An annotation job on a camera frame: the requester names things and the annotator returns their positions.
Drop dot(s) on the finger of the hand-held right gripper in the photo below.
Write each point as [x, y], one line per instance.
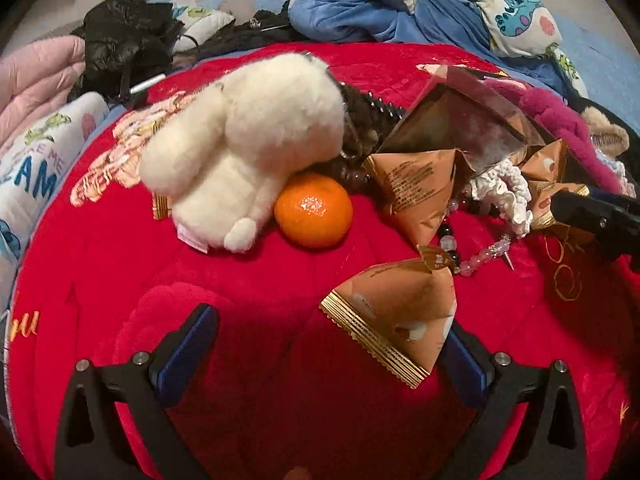
[600, 220]

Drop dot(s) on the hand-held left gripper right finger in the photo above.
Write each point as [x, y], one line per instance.
[465, 370]

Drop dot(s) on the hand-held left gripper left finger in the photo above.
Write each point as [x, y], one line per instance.
[185, 355]

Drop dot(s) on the magenta fuzzy cloth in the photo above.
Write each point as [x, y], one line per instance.
[555, 120]

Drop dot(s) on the red printed blanket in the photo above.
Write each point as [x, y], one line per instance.
[275, 360]

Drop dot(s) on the white crocheted scrunchie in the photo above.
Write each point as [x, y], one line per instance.
[510, 190]

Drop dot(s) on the clear plastic box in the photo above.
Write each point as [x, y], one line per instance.
[465, 120]

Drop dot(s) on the orange tangerine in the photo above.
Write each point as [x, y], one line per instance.
[312, 210]

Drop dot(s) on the blue garment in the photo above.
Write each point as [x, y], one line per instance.
[515, 15]

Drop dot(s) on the white plush toy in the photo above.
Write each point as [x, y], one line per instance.
[240, 135]

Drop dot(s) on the large cartoon pillow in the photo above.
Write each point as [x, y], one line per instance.
[45, 170]

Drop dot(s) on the dark brown hair claw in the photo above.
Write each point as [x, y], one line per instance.
[365, 115]

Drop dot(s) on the silver metal tube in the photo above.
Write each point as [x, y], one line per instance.
[145, 85]

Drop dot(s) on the pink padded jacket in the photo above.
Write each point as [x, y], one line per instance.
[35, 80]

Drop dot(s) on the black lace cloth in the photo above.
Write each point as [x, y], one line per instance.
[240, 40]

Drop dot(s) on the black plastic bag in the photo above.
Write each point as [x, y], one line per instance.
[125, 40]

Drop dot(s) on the small cartoon pillow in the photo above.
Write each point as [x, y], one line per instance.
[205, 17]

